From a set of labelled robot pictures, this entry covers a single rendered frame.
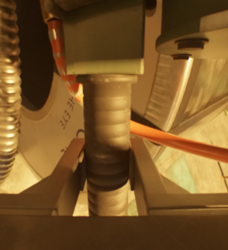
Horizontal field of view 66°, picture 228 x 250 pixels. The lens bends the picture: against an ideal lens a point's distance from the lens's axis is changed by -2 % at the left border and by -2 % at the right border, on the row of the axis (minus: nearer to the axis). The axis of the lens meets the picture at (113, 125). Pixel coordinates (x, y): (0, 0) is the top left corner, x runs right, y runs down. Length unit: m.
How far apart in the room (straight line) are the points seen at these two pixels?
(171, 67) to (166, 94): 0.04
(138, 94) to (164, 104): 0.05
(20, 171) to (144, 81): 1.19
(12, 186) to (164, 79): 1.23
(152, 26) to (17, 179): 1.25
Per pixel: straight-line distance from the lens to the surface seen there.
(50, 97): 0.56
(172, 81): 0.28
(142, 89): 0.31
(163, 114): 0.29
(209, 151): 0.17
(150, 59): 0.30
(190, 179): 2.83
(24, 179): 1.39
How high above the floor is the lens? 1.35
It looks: 47 degrees down
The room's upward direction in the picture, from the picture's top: 69 degrees clockwise
